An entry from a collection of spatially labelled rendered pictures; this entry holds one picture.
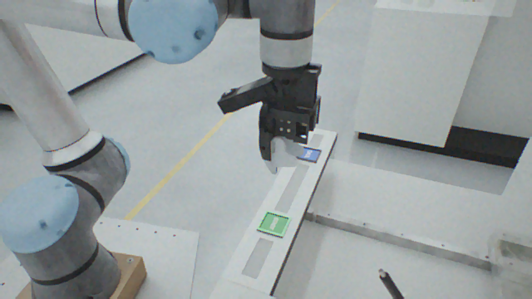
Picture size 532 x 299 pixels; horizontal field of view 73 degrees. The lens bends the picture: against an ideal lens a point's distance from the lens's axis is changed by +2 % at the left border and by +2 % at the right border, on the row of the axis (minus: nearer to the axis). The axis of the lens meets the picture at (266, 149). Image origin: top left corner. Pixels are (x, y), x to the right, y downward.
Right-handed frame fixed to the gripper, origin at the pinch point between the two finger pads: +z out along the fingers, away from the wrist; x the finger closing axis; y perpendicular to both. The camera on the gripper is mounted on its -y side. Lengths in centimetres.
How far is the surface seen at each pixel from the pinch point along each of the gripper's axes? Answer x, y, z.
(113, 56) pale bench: 227, -256, 92
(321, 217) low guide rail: 17.0, 7.4, 26.2
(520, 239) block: 20, 49, 20
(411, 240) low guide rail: 17.0, 28.8, 25.8
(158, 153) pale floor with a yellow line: 121, -132, 111
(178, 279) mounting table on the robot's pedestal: -10.1, -17.7, 28.7
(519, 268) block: 11, 47, 20
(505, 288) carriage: 8, 46, 23
